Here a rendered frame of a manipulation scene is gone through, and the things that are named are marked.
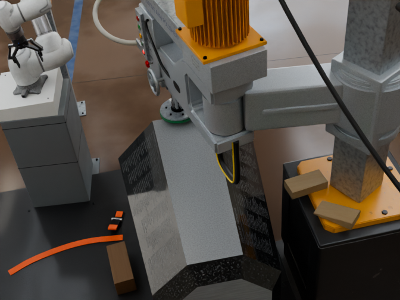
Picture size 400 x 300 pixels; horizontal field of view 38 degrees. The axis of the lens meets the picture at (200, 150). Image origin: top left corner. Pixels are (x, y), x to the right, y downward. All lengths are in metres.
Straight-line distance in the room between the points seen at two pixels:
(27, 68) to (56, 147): 0.56
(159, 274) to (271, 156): 1.82
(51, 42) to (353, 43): 1.90
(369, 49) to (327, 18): 3.52
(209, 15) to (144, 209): 1.25
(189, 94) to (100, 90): 2.53
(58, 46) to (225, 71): 1.61
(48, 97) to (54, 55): 0.26
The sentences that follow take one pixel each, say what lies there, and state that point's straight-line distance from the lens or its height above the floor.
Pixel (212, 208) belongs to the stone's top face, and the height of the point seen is 0.85.
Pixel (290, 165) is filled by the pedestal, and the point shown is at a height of 0.74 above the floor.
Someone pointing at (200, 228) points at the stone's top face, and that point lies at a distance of 2.80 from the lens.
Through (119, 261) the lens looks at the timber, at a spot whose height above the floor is 0.14.
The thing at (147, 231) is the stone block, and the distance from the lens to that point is 3.03.
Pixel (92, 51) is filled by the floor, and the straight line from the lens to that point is 5.77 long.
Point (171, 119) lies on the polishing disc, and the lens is 3.33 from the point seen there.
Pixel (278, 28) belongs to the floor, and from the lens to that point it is 5.82.
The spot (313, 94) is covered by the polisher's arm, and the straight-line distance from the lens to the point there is 2.54.
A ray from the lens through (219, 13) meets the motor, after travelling 2.25.
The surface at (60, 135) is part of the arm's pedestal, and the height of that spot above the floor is 0.64.
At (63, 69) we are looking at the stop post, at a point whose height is 0.44.
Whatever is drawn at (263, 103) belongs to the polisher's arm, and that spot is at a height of 1.44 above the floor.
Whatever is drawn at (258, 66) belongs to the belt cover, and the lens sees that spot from 2.36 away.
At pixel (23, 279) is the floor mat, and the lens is 3.92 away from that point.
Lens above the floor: 3.00
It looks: 42 degrees down
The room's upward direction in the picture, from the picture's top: 6 degrees counter-clockwise
